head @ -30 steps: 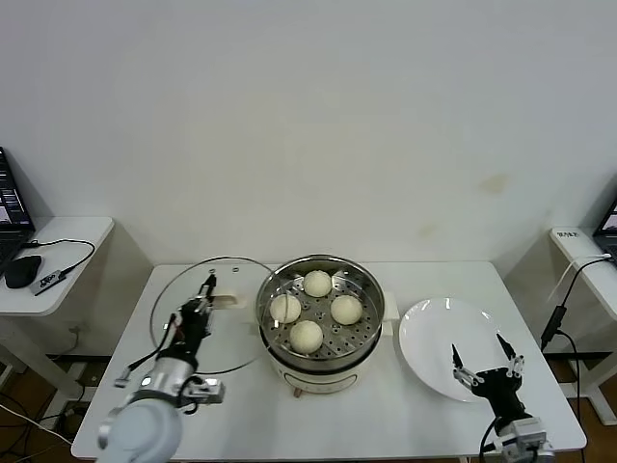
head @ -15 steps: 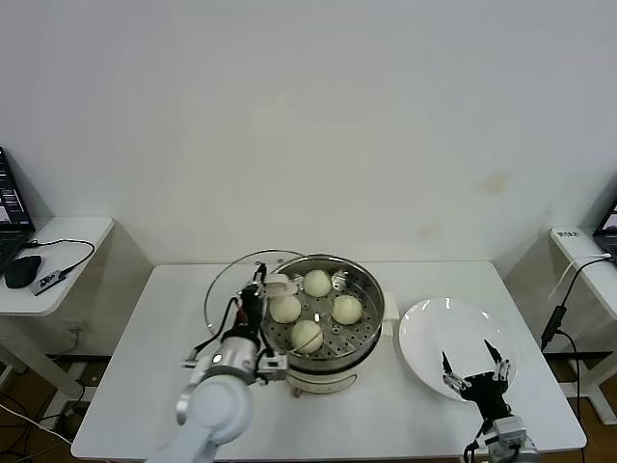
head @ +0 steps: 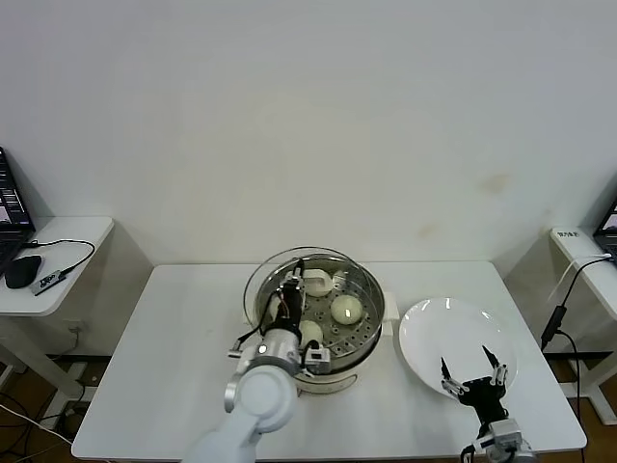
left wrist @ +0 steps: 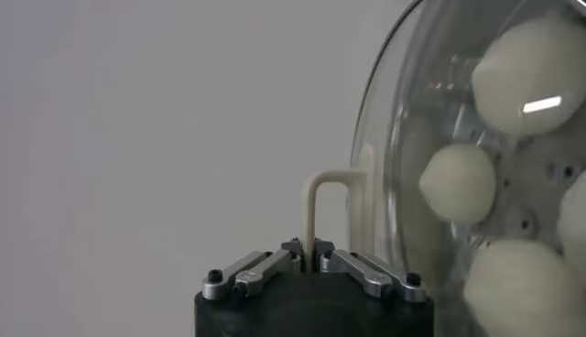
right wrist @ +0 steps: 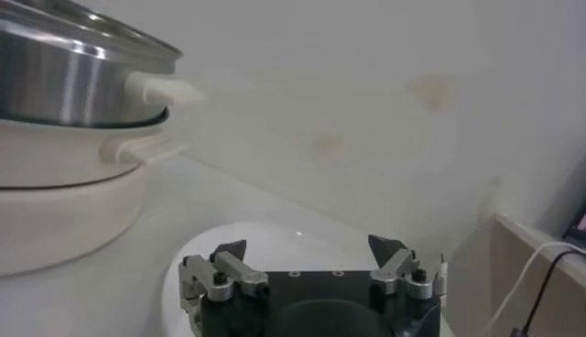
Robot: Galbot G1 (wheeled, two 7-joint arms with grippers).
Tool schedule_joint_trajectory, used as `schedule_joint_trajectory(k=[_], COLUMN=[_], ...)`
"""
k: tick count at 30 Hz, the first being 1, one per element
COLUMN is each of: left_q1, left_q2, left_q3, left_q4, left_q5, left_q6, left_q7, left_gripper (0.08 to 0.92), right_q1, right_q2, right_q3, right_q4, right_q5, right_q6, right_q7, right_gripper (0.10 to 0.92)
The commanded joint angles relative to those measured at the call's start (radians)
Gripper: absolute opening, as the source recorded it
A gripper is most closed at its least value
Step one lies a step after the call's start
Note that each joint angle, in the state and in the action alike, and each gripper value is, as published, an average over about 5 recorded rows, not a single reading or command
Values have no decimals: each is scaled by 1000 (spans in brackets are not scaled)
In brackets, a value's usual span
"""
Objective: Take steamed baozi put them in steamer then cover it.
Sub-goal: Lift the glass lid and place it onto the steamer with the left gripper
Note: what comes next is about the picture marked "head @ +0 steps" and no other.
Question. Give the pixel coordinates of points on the black open laptop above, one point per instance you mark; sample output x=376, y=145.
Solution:
x=9, y=212

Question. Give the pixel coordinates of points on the perforated steel steamer basket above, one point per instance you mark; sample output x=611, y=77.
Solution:
x=377, y=316

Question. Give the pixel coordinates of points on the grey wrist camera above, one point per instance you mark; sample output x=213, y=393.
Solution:
x=505, y=430
x=318, y=357

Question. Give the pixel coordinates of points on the round white plate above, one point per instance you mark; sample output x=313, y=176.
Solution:
x=434, y=328

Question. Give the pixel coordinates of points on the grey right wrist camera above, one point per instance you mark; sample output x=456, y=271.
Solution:
x=505, y=430

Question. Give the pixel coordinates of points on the white labelled side desk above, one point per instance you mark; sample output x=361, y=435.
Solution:
x=605, y=301

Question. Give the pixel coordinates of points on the round glass pot lid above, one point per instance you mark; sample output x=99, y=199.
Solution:
x=324, y=279

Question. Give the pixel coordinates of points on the small white desk label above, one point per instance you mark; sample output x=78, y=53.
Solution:
x=566, y=235

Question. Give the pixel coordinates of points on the small black printed device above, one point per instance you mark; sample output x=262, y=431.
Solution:
x=47, y=281

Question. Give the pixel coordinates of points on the white rounded side desk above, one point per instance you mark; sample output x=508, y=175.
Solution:
x=72, y=231

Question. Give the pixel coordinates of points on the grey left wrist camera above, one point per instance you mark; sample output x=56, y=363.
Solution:
x=318, y=357

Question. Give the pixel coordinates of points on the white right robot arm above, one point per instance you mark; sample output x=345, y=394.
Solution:
x=511, y=453

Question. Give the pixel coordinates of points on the cream electric cooking pot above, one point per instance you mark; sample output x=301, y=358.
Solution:
x=349, y=381

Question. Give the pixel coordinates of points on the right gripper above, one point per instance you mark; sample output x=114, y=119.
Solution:
x=484, y=398

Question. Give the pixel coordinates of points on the white wall socket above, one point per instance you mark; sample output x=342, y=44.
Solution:
x=79, y=328

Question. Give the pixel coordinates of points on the white steamed baozi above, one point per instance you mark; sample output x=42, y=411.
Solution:
x=272, y=311
x=312, y=333
x=317, y=291
x=346, y=308

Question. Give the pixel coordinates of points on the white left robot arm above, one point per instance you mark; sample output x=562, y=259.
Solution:
x=265, y=400

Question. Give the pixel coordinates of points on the black computer mouse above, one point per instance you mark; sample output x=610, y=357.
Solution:
x=21, y=272

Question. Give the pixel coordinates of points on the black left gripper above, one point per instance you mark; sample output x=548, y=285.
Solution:
x=292, y=306

